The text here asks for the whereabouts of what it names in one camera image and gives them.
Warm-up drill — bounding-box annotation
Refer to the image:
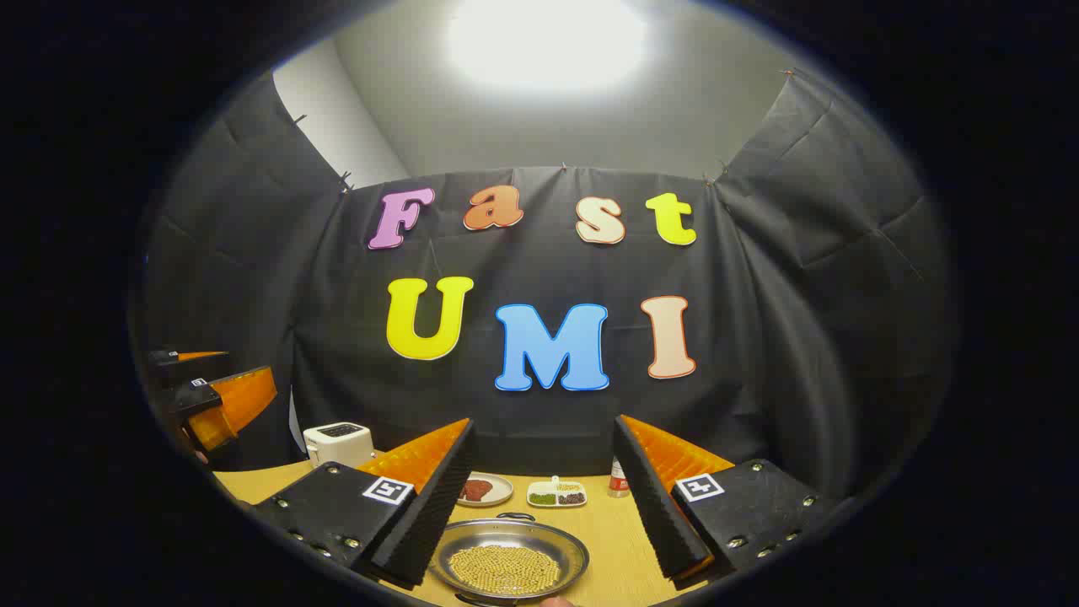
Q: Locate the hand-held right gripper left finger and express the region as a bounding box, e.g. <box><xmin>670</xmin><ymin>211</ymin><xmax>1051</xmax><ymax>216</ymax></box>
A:
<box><xmin>251</xmin><ymin>418</ymin><xmax>475</xmax><ymax>589</ymax></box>

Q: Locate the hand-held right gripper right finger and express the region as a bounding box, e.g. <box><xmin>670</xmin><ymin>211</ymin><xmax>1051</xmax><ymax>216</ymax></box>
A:
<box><xmin>613</xmin><ymin>415</ymin><xmax>835</xmax><ymax>583</ymax></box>

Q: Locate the stainless steel pot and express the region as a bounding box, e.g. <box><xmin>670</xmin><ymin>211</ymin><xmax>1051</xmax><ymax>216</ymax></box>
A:
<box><xmin>428</xmin><ymin>511</ymin><xmax>591</xmax><ymax>606</ymax></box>

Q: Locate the round white plate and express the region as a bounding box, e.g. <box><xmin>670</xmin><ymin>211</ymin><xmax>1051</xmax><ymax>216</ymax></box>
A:
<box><xmin>456</xmin><ymin>472</ymin><xmax>514</xmax><ymax>508</ymax></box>

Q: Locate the pile of yellow soybeans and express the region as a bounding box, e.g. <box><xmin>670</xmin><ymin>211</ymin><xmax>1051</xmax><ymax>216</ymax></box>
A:
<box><xmin>448</xmin><ymin>544</ymin><xmax>561</xmax><ymax>596</ymax></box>

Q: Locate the white toaster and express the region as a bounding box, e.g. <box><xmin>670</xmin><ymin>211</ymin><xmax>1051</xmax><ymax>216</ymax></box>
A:
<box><xmin>303</xmin><ymin>422</ymin><xmax>375</xmax><ymax>470</ymax></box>

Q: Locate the white divided dish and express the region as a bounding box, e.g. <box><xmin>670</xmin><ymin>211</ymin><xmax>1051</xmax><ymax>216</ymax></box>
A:
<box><xmin>527</xmin><ymin>476</ymin><xmax>588</xmax><ymax>508</ymax></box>

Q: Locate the black backdrop cloth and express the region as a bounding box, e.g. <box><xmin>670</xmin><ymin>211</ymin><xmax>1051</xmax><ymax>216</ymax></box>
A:
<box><xmin>139</xmin><ymin>67</ymin><xmax>958</xmax><ymax>507</ymax></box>

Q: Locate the ceiling light panel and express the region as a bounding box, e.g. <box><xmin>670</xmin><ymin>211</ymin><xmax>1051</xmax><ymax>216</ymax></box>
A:
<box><xmin>445</xmin><ymin>0</ymin><xmax>652</xmax><ymax>89</ymax></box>

